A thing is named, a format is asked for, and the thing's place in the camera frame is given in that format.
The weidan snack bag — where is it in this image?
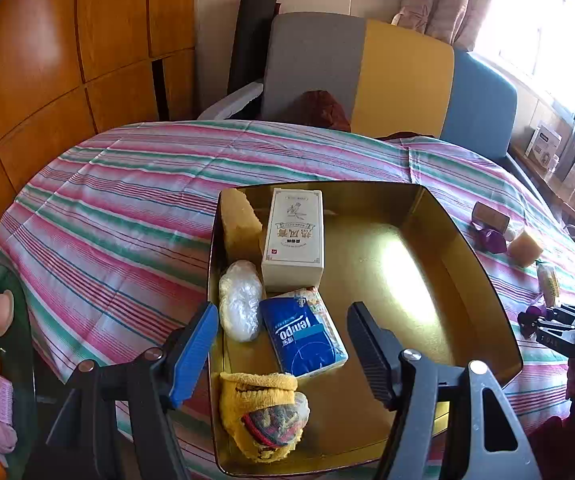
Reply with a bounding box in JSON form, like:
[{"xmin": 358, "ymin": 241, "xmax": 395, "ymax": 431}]
[{"xmin": 537, "ymin": 263, "xmax": 560, "ymax": 308}]

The blue tissue pack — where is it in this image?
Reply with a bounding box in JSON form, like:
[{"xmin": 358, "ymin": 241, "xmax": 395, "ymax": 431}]
[{"xmin": 259, "ymin": 287, "xmax": 348, "ymax": 379}]

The yellow knitted sock bundle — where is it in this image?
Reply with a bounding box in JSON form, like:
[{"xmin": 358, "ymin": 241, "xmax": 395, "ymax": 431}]
[{"xmin": 219, "ymin": 373, "xmax": 310, "ymax": 464}]

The white plastic bag bundle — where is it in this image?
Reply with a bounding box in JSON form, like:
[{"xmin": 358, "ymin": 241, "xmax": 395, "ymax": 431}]
[{"xmin": 219, "ymin": 260, "xmax": 263, "ymax": 342}]

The white rectangular box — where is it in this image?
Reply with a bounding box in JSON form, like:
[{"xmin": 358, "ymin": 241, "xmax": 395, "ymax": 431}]
[{"xmin": 261, "ymin": 188, "xmax": 325, "ymax": 292}]

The small green white box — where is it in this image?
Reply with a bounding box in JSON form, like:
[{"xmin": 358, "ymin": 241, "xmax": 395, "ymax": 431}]
[{"xmin": 471, "ymin": 202, "xmax": 510, "ymax": 234}]

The yellow sponge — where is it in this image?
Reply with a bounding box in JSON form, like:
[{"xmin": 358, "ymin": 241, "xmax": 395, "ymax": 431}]
[{"xmin": 220, "ymin": 188, "xmax": 262, "ymax": 264}]

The yellow sponge block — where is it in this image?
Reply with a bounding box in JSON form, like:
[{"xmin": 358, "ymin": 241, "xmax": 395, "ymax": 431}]
[{"xmin": 507, "ymin": 230, "xmax": 543, "ymax": 268}]

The white plastic bag ball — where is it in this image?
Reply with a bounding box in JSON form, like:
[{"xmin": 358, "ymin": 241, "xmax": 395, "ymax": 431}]
[{"xmin": 503, "ymin": 226, "xmax": 516, "ymax": 242}]

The wooden side table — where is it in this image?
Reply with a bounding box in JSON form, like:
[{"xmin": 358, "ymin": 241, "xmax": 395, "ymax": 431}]
[{"xmin": 509, "ymin": 144, "xmax": 575, "ymax": 221}]

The gold tin box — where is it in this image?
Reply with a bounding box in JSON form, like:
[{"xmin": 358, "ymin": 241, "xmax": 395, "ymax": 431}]
[{"xmin": 207, "ymin": 180, "xmax": 525, "ymax": 477}]

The striped bed sheet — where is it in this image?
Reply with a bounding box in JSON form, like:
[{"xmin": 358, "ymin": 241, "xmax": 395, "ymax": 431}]
[{"xmin": 0, "ymin": 119, "xmax": 575, "ymax": 480}]

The white appliance box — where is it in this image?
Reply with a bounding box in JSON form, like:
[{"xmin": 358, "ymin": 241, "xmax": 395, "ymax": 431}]
[{"xmin": 525, "ymin": 124, "xmax": 562, "ymax": 169}]

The pink hair roller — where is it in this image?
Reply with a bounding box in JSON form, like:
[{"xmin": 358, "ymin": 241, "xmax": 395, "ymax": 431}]
[{"xmin": 0, "ymin": 375, "xmax": 14, "ymax": 426}]

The dark red cushion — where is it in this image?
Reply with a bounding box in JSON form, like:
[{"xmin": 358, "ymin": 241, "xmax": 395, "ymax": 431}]
[{"xmin": 283, "ymin": 90, "xmax": 351, "ymax": 132}]

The tricolour armchair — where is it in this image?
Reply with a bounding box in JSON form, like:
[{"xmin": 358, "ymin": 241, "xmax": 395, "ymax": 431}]
[{"xmin": 200, "ymin": 12, "xmax": 534, "ymax": 190}]

